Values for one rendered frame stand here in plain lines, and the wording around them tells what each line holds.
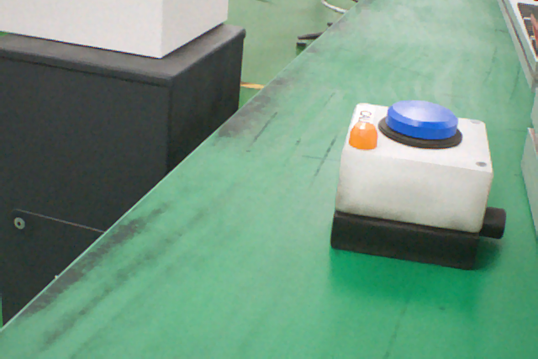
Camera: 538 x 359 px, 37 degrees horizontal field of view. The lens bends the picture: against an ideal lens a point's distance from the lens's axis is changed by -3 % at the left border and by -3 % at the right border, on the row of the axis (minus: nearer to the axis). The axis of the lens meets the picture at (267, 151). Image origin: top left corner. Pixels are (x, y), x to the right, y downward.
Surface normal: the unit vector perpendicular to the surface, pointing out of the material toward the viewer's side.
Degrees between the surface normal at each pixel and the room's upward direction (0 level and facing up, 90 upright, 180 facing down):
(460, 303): 0
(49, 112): 90
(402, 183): 90
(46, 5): 90
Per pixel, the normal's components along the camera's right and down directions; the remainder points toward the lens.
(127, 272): 0.08, -0.92
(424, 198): -0.19, 0.36
